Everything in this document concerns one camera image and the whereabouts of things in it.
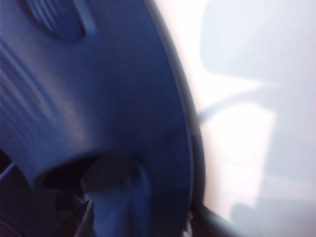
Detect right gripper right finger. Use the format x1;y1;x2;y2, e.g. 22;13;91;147
187;197;241;237

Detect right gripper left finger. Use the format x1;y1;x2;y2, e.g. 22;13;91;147
37;192;94;237

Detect blue rubber slipper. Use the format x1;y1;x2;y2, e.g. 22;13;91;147
0;0;205;237

